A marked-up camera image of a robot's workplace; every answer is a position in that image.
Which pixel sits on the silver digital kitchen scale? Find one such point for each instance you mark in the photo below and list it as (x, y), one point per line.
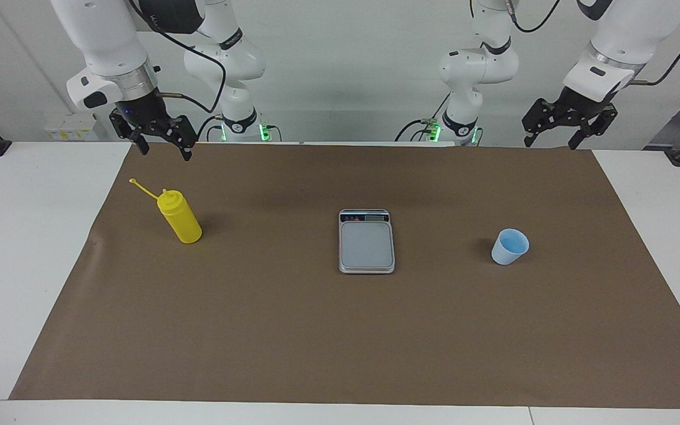
(366, 245)

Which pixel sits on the brown table mat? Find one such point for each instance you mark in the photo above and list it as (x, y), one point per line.
(316, 330)

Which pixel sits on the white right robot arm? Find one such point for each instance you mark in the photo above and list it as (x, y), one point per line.
(110, 35)

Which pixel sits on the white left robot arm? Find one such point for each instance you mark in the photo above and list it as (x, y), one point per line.
(629, 35)

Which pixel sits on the yellow squeeze bottle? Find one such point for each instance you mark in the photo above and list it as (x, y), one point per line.
(180, 221)

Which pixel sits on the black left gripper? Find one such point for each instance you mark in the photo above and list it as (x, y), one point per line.
(579, 107)

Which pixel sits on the white yellow socket box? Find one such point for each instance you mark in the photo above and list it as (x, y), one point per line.
(71, 127)

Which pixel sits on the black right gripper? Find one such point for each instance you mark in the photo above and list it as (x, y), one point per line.
(142, 112)

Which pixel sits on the light blue plastic cup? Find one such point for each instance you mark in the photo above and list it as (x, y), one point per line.
(508, 251)

